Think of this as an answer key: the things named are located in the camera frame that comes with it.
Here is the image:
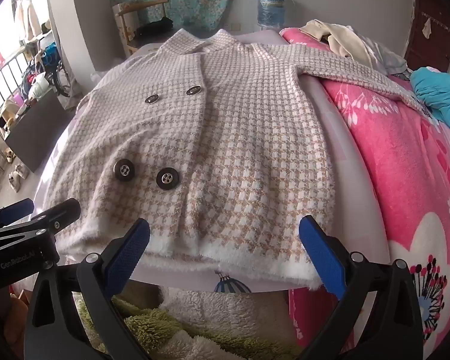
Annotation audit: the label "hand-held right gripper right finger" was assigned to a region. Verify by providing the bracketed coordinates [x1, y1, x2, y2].
[298, 215, 425, 360]

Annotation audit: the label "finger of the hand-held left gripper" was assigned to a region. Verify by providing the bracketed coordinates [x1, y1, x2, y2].
[0, 198, 36, 232]
[22, 197, 82, 242]

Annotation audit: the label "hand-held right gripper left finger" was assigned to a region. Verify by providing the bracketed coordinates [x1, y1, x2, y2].
[23, 217, 151, 360]

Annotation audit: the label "beige white checked coat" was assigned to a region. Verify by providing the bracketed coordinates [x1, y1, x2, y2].
[47, 28, 436, 291]

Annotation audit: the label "beige shoes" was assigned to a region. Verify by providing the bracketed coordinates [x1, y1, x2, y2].
[4, 150, 31, 193]

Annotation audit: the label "green fuzzy garment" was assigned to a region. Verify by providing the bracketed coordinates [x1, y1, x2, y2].
[75, 289, 301, 360]

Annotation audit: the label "grey board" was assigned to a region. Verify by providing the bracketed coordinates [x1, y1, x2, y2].
[4, 90, 76, 173]

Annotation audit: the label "white fleece cloth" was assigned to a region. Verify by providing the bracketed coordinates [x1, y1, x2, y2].
[150, 287, 290, 360]

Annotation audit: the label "pink floral blanket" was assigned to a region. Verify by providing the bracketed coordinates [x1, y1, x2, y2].
[279, 26, 450, 360]

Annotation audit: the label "bicycle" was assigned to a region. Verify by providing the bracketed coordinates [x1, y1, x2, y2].
[24, 41, 74, 102]

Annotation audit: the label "hanging beige garment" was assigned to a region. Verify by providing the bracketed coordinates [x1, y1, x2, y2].
[17, 0, 39, 41]

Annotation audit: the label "wooden chair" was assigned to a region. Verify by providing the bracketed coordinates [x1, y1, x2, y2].
[112, 0, 173, 59]

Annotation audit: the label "teal fuzzy cloth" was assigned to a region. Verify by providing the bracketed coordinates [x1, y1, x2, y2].
[410, 67, 450, 139]

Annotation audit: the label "black cloth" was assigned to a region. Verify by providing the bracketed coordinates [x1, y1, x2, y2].
[135, 17, 175, 40]

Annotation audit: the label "pale grey garment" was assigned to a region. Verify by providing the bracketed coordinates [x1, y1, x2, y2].
[345, 26, 411, 76]

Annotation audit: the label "cream garment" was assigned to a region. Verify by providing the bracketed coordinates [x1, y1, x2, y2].
[299, 19, 372, 64]

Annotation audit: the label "dark red door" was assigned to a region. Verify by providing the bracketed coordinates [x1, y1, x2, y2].
[403, 0, 450, 74]

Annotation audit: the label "blue water bottle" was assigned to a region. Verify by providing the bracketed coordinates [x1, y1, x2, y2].
[256, 0, 287, 31]

